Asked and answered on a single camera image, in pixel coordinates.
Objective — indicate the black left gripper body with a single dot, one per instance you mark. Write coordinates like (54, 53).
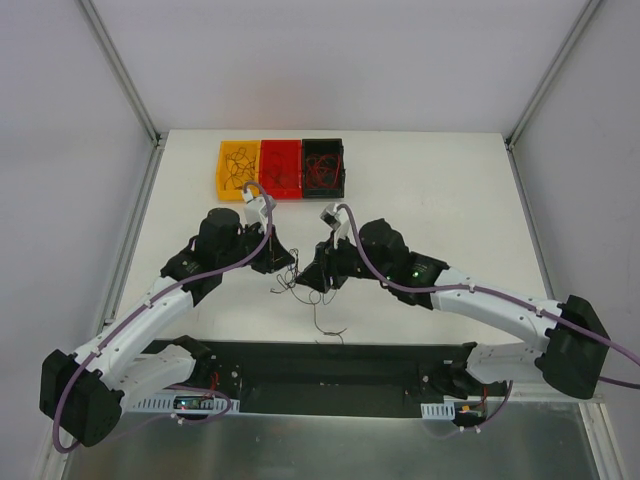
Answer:
(265, 248)

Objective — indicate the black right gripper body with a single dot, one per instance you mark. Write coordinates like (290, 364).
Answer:
(329, 263)

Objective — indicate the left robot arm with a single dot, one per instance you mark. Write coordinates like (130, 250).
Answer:
(86, 392)

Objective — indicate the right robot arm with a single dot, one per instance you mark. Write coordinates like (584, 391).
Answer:
(561, 343)

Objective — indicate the yellow plastic bin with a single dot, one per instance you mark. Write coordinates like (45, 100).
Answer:
(237, 164)

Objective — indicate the red plastic bin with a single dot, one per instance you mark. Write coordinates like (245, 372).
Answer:
(280, 168)

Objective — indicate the black plastic bin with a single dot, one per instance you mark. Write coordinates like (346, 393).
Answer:
(323, 169)

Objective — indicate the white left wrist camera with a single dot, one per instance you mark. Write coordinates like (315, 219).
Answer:
(255, 210)

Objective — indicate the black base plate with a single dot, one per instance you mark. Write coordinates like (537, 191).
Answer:
(340, 380)

